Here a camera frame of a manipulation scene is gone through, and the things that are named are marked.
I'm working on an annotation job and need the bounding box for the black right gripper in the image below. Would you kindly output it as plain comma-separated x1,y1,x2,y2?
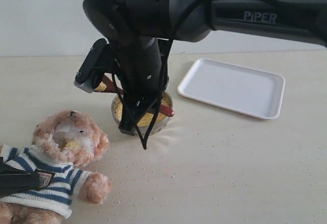
107,36,162,135

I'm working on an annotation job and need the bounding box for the dark red wooden spoon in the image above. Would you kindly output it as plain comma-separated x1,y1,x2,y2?
94,75,175,117

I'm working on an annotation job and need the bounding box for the beige teddy bear striped sweater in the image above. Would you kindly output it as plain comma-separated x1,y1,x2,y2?
1,110,111,223

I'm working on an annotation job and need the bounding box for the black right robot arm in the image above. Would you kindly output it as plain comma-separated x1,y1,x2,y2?
75,0,326,134

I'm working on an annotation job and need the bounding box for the steel bowl of yellow grain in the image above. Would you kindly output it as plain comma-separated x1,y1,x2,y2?
111,92,174,136

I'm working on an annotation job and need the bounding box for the white rectangular plastic tray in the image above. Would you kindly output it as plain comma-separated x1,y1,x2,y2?
177,58,286,120

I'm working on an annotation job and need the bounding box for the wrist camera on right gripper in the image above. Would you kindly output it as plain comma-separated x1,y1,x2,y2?
74,38,114,93

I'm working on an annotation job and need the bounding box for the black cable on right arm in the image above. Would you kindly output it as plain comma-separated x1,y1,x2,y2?
109,0,327,151

